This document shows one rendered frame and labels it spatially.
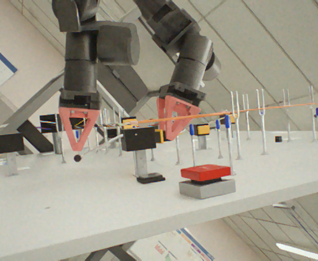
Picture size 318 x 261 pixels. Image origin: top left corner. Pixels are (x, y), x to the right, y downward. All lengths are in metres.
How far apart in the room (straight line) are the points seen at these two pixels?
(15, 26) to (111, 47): 8.03
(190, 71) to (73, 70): 0.21
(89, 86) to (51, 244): 0.34
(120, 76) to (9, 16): 7.02
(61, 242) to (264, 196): 0.26
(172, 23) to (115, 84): 1.06
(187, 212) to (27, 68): 8.01
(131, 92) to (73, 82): 1.18
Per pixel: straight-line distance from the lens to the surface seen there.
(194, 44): 0.72
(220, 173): 0.50
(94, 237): 0.40
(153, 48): 1.97
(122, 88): 1.80
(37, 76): 8.36
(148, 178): 0.63
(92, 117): 0.65
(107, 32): 0.65
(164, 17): 0.78
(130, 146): 0.67
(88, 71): 0.66
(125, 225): 0.41
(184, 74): 0.71
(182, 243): 9.03
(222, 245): 9.52
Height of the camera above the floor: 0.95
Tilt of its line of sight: 19 degrees up
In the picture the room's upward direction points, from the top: 42 degrees clockwise
